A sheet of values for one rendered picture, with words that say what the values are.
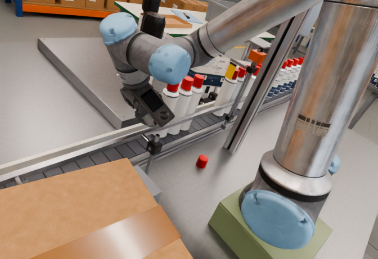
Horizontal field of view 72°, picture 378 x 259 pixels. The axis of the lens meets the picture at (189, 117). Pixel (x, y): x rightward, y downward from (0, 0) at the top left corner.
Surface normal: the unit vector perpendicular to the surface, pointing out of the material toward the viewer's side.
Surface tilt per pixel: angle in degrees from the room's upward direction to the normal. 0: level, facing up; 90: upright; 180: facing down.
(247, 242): 90
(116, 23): 30
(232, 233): 90
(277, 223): 98
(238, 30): 105
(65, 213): 0
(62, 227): 0
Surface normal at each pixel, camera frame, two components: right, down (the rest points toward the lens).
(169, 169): 0.29, -0.80
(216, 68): 0.28, 0.59
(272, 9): -0.37, 0.62
